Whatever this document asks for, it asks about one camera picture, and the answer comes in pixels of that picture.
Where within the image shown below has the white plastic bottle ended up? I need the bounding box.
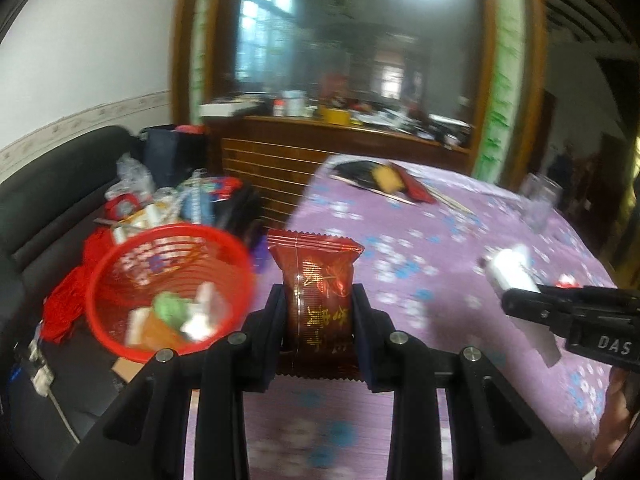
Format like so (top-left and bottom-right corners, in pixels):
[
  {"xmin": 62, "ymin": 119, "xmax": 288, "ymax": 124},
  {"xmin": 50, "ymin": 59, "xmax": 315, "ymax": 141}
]
[{"xmin": 482, "ymin": 244, "xmax": 561, "ymax": 368}]

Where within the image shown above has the dark red snack packet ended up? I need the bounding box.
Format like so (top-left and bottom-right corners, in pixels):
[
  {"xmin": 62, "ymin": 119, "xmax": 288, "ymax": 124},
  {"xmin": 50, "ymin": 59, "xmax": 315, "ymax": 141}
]
[{"xmin": 267, "ymin": 229, "xmax": 363, "ymax": 380}]

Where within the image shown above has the person's right hand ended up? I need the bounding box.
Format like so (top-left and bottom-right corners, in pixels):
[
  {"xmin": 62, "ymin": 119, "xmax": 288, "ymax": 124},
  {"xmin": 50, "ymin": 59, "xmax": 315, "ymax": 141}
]
[{"xmin": 592, "ymin": 367, "xmax": 631, "ymax": 469}]

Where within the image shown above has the torn red cigarette pack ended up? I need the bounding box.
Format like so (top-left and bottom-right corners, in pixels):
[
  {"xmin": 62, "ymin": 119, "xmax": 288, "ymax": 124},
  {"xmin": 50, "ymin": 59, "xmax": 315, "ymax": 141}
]
[{"xmin": 554, "ymin": 273, "xmax": 582, "ymax": 289}]

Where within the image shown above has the red plastic basket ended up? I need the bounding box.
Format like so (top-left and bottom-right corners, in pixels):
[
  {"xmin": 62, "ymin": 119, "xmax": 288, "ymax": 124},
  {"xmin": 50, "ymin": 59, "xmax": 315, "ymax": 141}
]
[{"xmin": 85, "ymin": 223, "xmax": 255, "ymax": 363}]

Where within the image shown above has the clear glass mug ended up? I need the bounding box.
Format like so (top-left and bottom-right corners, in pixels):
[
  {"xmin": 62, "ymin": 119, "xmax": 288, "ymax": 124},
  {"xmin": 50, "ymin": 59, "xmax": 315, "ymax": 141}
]
[{"xmin": 520, "ymin": 174, "xmax": 562, "ymax": 234}]

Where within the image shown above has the purple floral tablecloth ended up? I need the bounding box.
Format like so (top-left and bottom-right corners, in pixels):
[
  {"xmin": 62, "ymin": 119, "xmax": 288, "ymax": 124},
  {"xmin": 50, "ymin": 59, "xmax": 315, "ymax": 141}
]
[{"xmin": 244, "ymin": 162, "xmax": 612, "ymax": 479}]

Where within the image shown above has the bundle of chopsticks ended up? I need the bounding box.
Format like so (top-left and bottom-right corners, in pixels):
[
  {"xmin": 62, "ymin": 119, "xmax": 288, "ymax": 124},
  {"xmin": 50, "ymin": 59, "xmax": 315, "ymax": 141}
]
[{"xmin": 425, "ymin": 185, "xmax": 475, "ymax": 216}]

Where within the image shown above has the red foil pouch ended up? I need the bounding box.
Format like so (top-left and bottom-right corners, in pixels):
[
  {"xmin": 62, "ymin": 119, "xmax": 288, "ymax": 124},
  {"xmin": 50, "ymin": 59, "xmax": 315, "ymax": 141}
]
[{"xmin": 390, "ymin": 164, "xmax": 437, "ymax": 204}]

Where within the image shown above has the red cloth on sofa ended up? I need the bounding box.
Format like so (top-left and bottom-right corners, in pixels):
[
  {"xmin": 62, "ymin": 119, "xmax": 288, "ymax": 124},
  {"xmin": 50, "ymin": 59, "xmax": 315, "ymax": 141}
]
[{"xmin": 40, "ymin": 228, "xmax": 114, "ymax": 344}]

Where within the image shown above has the white power strip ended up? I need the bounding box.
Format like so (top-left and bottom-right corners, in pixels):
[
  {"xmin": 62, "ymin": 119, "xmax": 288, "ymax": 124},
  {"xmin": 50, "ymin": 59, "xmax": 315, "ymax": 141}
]
[{"xmin": 22, "ymin": 338, "xmax": 80, "ymax": 444}]

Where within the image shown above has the clear plastic bag on sofa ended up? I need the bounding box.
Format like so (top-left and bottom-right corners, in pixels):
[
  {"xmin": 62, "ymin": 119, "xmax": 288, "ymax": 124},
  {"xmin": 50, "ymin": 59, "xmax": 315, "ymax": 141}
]
[{"xmin": 104, "ymin": 154, "xmax": 155, "ymax": 205}]

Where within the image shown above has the dark blue shopping bag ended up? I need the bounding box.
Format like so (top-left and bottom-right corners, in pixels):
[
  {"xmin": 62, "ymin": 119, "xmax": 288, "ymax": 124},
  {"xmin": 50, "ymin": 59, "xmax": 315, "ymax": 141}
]
[{"xmin": 141, "ymin": 125, "xmax": 208, "ymax": 188}]

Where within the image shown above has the black leather sofa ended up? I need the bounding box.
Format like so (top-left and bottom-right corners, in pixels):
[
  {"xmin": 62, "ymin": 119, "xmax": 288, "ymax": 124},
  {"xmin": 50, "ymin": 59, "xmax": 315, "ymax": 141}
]
[{"xmin": 1, "ymin": 126, "xmax": 143, "ymax": 479}]

